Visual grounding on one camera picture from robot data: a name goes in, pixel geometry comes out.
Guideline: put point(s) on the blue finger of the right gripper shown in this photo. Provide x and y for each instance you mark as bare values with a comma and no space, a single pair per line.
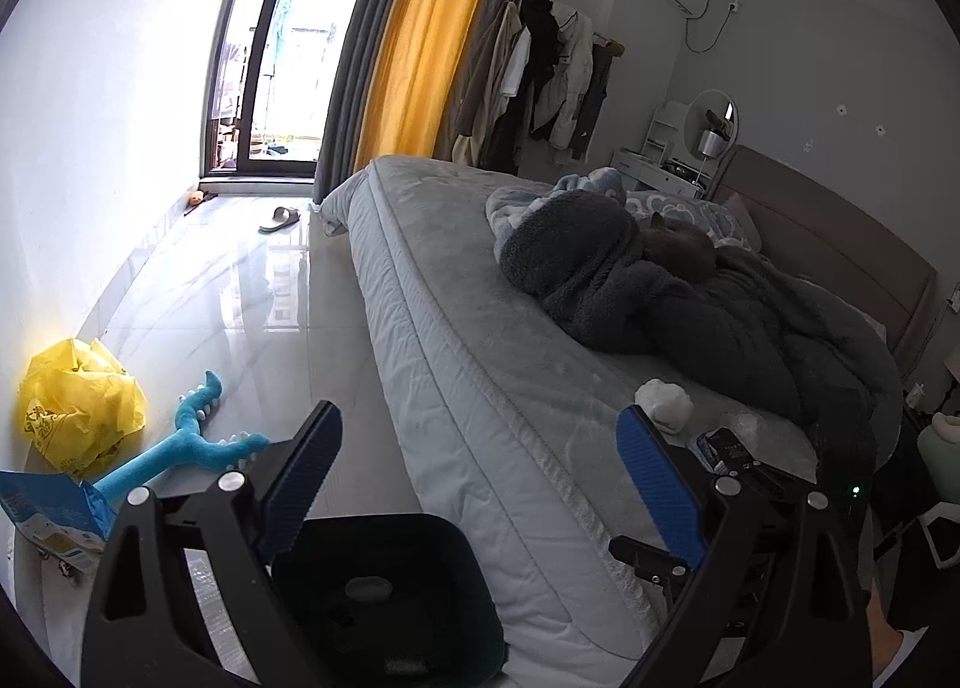
648,562

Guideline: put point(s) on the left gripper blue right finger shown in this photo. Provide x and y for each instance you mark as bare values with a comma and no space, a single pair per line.
671,504

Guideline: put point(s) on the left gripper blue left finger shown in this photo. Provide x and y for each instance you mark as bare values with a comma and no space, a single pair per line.
290,474

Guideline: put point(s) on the white sock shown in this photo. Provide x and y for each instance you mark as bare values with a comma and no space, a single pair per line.
668,405

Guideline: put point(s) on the dark teal trash bin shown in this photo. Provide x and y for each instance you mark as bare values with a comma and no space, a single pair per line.
390,600

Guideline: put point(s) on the person's right hand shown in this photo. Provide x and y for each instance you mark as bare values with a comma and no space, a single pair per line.
886,641

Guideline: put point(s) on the blue plush tentacle toy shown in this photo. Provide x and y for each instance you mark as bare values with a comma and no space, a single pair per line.
185,446

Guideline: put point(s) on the clear bubble wrap sheet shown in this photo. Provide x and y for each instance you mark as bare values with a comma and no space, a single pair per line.
226,643

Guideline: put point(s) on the light grey bed mattress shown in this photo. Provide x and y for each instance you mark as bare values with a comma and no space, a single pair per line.
507,424

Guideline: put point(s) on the blue snack bag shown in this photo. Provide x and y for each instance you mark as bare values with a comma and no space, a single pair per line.
66,519

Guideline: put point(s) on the yellow plastic bag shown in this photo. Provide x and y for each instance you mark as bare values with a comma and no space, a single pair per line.
77,404

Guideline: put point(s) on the grey cat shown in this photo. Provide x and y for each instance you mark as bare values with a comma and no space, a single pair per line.
683,249

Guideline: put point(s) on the dark fleece blanket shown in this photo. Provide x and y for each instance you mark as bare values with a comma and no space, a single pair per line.
750,332

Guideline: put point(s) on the grey slipper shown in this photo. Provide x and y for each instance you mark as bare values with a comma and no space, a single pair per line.
282,218

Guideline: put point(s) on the brown headboard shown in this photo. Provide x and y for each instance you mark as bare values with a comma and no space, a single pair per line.
808,230

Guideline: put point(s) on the round vanity mirror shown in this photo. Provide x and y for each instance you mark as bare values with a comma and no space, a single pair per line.
711,125

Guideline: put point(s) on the clothes on rack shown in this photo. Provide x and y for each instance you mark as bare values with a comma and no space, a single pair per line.
541,79

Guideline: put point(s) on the yellow curtain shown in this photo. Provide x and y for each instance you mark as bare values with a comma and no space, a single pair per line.
415,68

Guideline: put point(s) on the grey curtain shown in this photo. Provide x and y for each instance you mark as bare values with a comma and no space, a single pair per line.
352,83

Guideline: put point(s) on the dark balcony door frame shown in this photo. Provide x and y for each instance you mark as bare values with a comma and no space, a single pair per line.
234,145

